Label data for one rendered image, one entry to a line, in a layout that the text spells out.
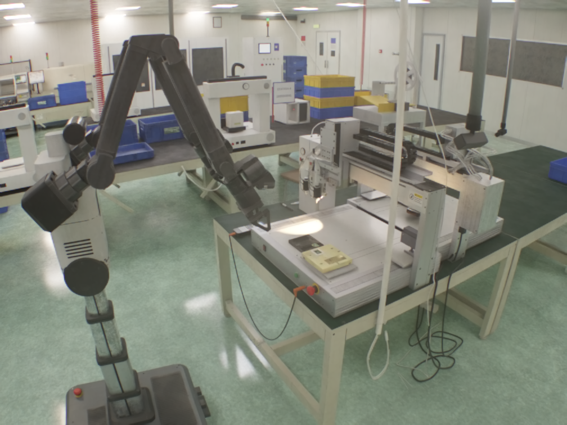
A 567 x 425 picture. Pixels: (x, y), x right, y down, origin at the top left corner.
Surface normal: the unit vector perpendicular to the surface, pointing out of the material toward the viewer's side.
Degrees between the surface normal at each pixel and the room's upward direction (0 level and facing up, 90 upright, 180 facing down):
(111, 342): 90
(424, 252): 90
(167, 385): 0
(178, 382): 0
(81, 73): 68
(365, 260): 0
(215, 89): 90
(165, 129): 91
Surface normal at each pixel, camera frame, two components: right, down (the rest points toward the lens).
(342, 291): 0.00, -0.91
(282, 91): 0.51, 0.35
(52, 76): 0.47, -0.03
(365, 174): -0.86, 0.21
